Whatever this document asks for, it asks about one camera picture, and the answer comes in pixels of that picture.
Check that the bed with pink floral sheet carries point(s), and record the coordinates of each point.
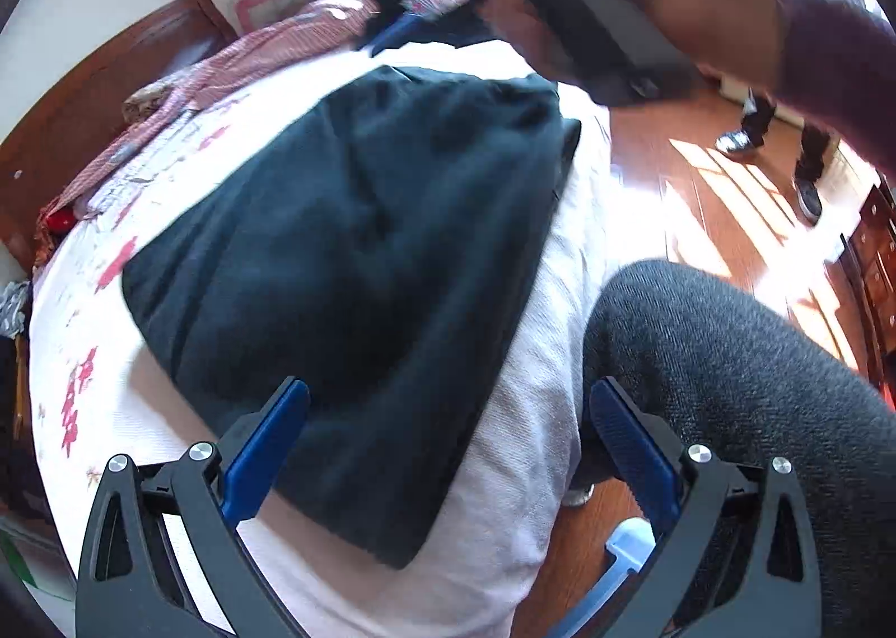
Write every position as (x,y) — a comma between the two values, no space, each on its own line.
(511,470)

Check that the beige floral pillow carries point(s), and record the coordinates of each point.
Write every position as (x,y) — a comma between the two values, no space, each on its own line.
(145,100)

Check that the grey patterned cloth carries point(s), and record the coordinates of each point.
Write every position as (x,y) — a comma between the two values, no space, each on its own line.
(12,309)

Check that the blue plastic box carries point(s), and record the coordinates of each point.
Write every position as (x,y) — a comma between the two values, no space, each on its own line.
(616,554)

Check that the person's shoe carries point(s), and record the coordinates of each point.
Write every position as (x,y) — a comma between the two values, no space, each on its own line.
(578,495)

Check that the person's grey trouser leg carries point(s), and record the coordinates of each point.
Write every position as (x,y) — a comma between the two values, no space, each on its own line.
(742,386)

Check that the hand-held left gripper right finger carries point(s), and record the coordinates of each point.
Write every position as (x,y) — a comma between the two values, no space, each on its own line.
(630,445)

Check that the wooden headboard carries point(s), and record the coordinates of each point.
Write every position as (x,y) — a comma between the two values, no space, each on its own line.
(91,113)

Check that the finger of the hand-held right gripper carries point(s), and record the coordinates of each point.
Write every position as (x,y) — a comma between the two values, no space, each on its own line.
(392,36)

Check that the dark sports pants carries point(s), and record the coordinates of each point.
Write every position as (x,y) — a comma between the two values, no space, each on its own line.
(336,274)

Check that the red patterned blanket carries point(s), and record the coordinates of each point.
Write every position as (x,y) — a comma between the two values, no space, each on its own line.
(266,50)

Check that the small red cloth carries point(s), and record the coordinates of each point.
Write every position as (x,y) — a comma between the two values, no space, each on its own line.
(57,218)

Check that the wooden dresser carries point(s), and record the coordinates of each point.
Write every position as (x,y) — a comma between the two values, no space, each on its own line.
(875,288)

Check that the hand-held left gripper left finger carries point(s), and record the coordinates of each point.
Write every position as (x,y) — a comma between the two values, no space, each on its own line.
(269,449)

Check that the floral wardrobe door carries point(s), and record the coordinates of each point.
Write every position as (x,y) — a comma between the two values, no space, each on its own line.
(31,561)

